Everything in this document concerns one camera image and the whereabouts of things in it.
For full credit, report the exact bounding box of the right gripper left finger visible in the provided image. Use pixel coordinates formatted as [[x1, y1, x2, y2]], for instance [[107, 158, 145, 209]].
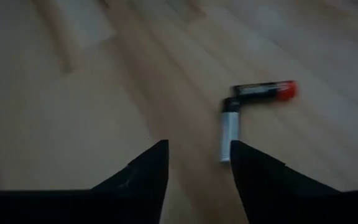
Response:
[[0, 139, 170, 224]]

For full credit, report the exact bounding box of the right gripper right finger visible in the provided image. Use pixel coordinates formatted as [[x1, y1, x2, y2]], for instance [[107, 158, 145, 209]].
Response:
[[230, 140, 358, 224]]

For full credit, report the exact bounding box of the red black battery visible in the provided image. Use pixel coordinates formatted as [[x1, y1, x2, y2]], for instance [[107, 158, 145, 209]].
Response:
[[231, 80, 298, 103]]

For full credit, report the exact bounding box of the black silver battery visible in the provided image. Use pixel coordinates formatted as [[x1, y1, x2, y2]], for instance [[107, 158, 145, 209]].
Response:
[[218, 96, 241, 164]]

